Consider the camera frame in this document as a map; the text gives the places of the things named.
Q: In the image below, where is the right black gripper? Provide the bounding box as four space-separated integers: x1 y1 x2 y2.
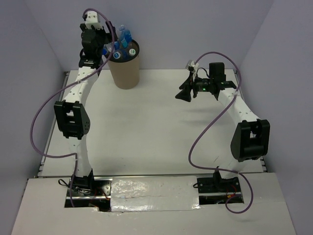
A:
176 71 214 102

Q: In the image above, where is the blue label bottle front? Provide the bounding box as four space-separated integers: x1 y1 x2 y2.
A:
102 42 120 55

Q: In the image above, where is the blue label bottle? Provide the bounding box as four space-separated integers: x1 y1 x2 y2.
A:
102 42 120 55
113 50 127 61
117 24 133 48

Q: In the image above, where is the green label clear bottle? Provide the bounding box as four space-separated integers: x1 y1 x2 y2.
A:
129 48 136 56

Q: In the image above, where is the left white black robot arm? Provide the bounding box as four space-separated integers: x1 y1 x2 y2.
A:
54 22 116 195

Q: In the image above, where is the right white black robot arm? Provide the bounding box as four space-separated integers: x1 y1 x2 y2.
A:
175 60 270 191

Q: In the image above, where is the brown cardboard cylinder bin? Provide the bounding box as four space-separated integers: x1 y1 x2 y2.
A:
108 40 140 90

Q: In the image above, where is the silver foil tape sheet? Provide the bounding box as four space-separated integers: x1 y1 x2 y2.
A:
110 176 200 212

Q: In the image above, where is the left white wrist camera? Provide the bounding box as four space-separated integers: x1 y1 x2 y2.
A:
83 11 102 30

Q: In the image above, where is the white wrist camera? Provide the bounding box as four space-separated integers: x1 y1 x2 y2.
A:
83 11 102 30
186 60 199 80

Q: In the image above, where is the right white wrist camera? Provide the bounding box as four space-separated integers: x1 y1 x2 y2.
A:
186 60 199 80

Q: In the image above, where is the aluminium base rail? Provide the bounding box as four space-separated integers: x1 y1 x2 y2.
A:
95 173 213 178

